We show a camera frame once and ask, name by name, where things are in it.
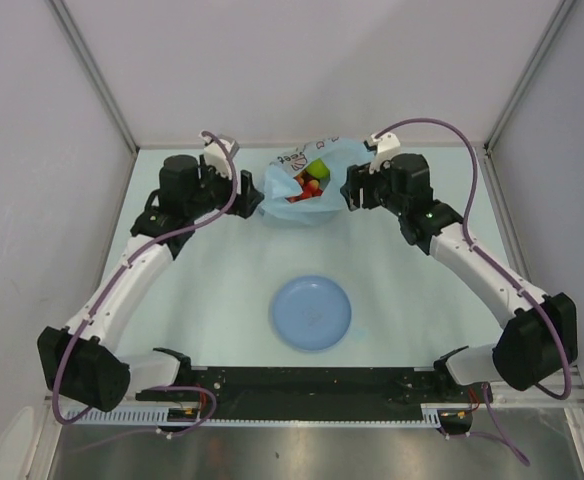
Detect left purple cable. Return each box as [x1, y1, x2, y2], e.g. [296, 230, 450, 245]
[52, 130, 238, 454]

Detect right slotted cable duct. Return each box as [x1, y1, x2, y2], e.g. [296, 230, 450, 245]
[421, 403, 473, 426]

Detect light blue plastic bag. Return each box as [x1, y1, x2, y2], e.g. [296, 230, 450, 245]
[259, 137, 372, 227]

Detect blue plastic plate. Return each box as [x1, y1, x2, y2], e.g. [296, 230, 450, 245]
[269, 275, 352, 352]

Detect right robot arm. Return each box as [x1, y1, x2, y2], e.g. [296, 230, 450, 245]
[341, 154, 578, 401]

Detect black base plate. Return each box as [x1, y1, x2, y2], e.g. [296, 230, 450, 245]
[135, 365, 494, 422]

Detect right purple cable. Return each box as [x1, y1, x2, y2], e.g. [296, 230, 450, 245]
[374, 117, 573, 467]

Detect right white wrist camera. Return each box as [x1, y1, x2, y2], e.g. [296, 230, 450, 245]
[364, 133, 401, 174]

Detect purple cable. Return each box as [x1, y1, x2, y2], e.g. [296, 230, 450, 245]
[374, 117, 573, 467]
[52, 130, 238, 454]

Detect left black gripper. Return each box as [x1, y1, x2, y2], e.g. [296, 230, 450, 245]
[185, 155, 264, 220]

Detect small red fake fruits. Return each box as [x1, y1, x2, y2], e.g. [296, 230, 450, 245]
[287, 172, 323, 203]

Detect white slotted cable duct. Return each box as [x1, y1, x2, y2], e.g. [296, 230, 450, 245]
[64, 405, 208, 426]

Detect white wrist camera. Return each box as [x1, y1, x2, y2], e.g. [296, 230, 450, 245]
[364, 133, 401, 174]
[199, 131, 239, 180]

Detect green fake apple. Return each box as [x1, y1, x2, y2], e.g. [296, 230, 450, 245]
[305, 158, 330, 180]

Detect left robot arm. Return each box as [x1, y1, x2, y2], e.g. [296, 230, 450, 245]
[37, 154, 263, 412]

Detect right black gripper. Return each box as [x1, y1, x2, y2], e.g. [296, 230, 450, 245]
[340, 156, 407, 216]

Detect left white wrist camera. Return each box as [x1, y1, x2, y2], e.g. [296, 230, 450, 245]
[199, 131, 239, 180]

